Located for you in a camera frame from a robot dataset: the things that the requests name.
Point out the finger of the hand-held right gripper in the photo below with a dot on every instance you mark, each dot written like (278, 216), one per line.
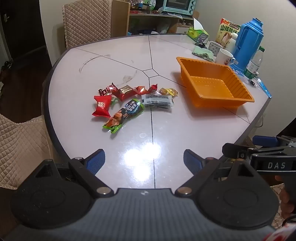
(233, 151)
(263, 141)

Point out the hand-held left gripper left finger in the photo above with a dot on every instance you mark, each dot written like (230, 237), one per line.
(96, 160)

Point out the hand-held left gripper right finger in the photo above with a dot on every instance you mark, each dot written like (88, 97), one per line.
(192, 160)

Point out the large red pillow packet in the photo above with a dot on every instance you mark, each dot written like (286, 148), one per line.
(101, 106)

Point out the green snack packet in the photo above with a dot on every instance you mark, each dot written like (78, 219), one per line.
(124, 113)

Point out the green twist-wrapped candy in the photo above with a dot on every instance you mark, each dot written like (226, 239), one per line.
(113, 101)

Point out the black clear snack packet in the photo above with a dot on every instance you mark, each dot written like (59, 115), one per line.
(157, 100)

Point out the orange plastic tray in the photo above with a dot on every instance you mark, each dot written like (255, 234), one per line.
(208, 85)

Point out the dark red striped candy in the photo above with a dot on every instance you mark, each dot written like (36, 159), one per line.
(106, 90)

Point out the yellow candy packet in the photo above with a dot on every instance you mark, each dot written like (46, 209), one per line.
(173, 92)

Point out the red gold snack packet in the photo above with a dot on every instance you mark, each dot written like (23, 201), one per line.
(123, 91)

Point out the brown yellow candy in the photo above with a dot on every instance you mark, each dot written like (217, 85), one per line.
(163, 91)

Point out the small red candy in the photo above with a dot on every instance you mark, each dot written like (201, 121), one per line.
(153, 88)
(140, 89)

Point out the person's right hand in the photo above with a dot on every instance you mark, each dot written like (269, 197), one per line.
(288, 204)

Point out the blue white tube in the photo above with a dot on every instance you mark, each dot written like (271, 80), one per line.
(264, 89)

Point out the black white lip balm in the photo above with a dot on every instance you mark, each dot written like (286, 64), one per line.
(247, 80)

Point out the red white cloth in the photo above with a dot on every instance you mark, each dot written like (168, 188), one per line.
(284, 234)

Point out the clear water bottle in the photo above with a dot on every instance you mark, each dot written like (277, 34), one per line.
(253, 64)

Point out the white cartoon mug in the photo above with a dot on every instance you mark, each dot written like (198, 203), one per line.
(223, 56)

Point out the blue thermos jug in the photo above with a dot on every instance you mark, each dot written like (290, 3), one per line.
(249, 44)

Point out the green cloth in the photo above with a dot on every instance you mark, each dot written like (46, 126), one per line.
(203, 53)

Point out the white jar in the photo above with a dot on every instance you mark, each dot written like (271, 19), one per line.
(233, 41)

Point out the white dotted mug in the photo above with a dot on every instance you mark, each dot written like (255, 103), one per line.
(215, 48)

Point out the yellow green snack box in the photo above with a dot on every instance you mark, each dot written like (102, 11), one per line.
(225, 30)

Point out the grey phone stand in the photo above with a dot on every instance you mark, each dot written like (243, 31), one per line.
(203, 37)

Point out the green tissue pack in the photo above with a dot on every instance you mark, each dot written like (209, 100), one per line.
(195, 33)

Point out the quilted beige chair back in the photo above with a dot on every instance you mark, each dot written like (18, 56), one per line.
(85, 20)

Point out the wooden shelf unit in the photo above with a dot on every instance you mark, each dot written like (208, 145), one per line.
(120, 16)

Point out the teal toaster oven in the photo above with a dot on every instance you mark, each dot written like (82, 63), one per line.
(180, 7)

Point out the dark door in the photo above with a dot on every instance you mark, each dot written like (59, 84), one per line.
(4, 34)

